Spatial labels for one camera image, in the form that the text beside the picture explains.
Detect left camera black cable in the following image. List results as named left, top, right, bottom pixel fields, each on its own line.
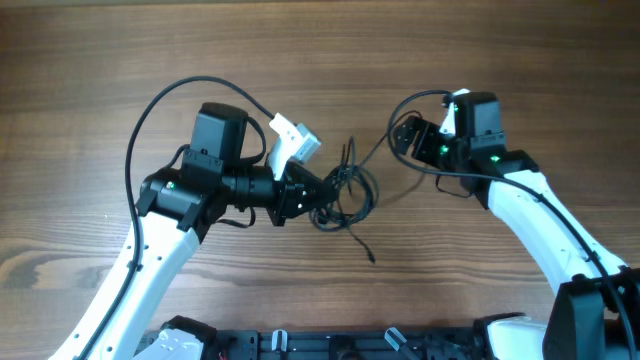
left=72, top=75, right=276, bottom=360

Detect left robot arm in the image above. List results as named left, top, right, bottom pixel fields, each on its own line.
left=53, top=102, right=337, bottom=359

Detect right camera black cable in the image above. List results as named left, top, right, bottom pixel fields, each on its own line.
left=385, top=89, right=639, bottom=360

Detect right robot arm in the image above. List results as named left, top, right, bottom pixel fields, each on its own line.
left=387, top=89, right=639, bottom=359

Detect camera black cable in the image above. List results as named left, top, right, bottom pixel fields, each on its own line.
left=385, top=89, right=639, bottom=360
left=72, top=75, right=276, bottom=360

